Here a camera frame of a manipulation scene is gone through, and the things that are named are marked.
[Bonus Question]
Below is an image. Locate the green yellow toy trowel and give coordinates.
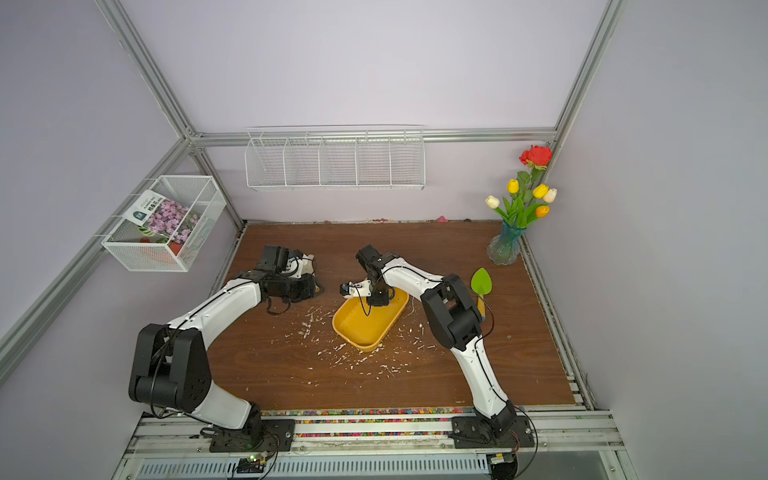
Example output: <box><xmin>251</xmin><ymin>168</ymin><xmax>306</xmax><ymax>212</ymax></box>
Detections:
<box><xmin>470</xmin><ymin>268</ymin><xmax>492</xmax><ymax>321</ymax></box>

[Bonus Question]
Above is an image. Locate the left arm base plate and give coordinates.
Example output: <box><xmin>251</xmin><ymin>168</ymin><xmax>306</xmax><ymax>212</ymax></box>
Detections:
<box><xmin>209</xmin><ymin>417</ymin><xmax>296</xmax><ymax>453</ymax></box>

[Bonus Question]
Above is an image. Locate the white cotton work glove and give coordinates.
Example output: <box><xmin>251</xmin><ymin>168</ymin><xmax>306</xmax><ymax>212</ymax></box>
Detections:
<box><xmin>284</xmin><ymin>254</ymin><xmax>315</xmax><ymax>278</ymax></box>

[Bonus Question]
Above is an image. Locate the glass vase with flowers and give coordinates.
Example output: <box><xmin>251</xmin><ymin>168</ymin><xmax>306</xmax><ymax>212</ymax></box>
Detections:
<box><xmin>485</xmin><ymin>145</ymin><xmax>558</xmax><ymax>266</ymax></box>

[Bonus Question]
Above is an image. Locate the white wire wall shelf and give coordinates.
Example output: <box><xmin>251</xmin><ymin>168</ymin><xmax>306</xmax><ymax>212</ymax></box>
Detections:
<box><xmin>244</xmin><ymin>124</ymin><xmax>427</xmax><ymax>191</ymax></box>

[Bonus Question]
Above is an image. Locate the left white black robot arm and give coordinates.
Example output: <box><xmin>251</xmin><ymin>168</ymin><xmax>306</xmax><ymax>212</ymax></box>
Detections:
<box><xmin>128</xmin><ymin>271</ymin><xmax>319</xmax><ymax>430</ymax></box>

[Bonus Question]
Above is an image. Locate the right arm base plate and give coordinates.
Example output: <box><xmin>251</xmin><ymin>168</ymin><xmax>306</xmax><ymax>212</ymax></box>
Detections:
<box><xmin>449</xmin><ymin>416</ymin><xmax>536</xmax><ymax>450</ymax></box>

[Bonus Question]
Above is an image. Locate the yellow plastic storage box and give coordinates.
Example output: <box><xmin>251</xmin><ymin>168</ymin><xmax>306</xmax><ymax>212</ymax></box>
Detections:
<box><xmin>332</xmin><ymin>289</ymin><xmax>410</xmax><ymax>353</ymax></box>

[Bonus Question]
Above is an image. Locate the purple flower seed packet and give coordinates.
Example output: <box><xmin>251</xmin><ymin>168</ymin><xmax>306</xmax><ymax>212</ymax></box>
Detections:
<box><xmin>122</xmin><ymin>190</ymin><xmax>200</xmax><ymax>245</ymax></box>

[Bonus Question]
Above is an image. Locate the white wire basket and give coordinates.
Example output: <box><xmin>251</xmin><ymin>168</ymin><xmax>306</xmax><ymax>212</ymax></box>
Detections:
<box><xmin>102</xmin><ymin>175</ymin><xmax>226</xmax><ymax>273</ymax></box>

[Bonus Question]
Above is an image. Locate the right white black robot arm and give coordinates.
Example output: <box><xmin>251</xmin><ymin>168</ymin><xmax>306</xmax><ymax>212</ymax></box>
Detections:
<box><xmin>350</xmin><ymin>251</ymin><xmax>517</xmax><ymax>425</ymax></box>

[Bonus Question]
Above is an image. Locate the aluminium front rail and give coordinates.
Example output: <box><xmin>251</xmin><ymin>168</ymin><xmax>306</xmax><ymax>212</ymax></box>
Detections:
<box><xmin>115</xmin><ymin>406</ymin><xmax>637</xmax><ymax>479</ymax></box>

